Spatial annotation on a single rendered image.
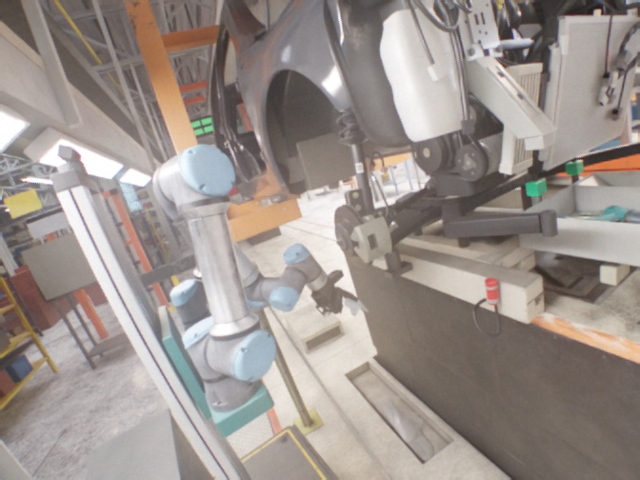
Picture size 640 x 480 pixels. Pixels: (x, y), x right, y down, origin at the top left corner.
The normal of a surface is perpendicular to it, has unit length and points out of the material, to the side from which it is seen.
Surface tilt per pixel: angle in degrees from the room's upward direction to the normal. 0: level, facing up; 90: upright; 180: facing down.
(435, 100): 90
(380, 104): 90
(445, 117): 90
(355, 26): 88
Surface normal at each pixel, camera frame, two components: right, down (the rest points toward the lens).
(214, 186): 0.77, -0.22
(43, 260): 0.39, 0.13
